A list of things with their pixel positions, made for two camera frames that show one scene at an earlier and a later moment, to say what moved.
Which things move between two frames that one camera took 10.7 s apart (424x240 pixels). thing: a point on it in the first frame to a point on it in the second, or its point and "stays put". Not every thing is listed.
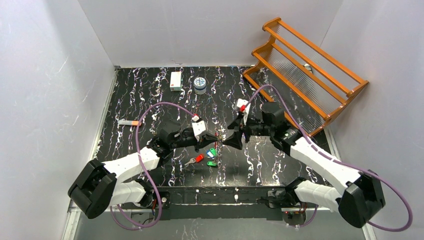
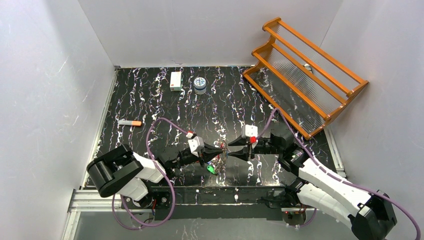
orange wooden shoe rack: x=301 y=77 stays put
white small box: x=175 y=81 stays put
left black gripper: x=199 y=140 to x=200 y=156
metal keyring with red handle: x=220 y=137 to x=219 y=160
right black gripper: x=245 y=131 to x=249 y=148
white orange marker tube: x=128 y=122 stays put
